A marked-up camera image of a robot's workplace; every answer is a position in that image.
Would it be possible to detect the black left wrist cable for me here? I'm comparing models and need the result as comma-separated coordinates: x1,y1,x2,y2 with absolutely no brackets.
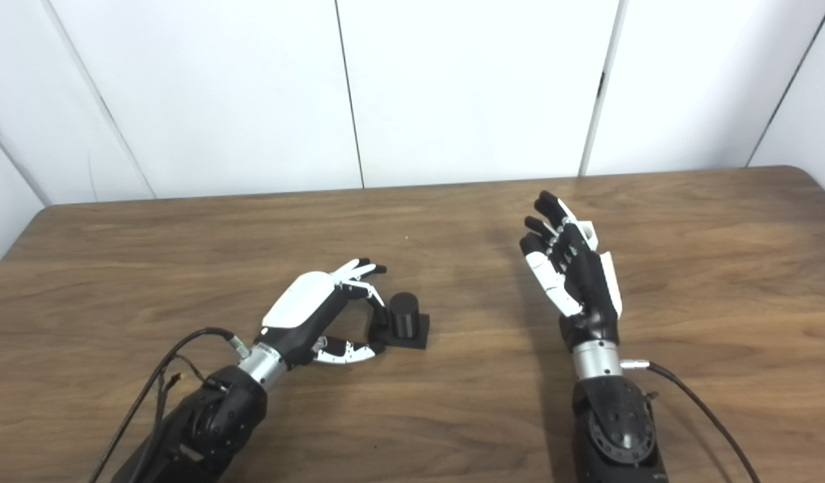
87,327,252,483

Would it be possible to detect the black peg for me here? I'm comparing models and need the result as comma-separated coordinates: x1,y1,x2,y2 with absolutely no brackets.
369,292,431,350

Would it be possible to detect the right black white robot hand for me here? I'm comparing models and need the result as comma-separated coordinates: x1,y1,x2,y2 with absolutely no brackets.
518,191,623,351

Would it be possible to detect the white square piece with hole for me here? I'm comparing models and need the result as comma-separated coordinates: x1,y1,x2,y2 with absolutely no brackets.
573,220,600,252

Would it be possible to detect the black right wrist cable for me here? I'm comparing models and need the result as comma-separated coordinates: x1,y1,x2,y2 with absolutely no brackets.
620,360,762,483

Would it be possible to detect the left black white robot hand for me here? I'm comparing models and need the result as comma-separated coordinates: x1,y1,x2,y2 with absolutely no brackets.
258,258,388,368

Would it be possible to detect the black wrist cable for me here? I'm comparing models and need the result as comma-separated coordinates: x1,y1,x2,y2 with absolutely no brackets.
620,360,762,483
87,327,252,483

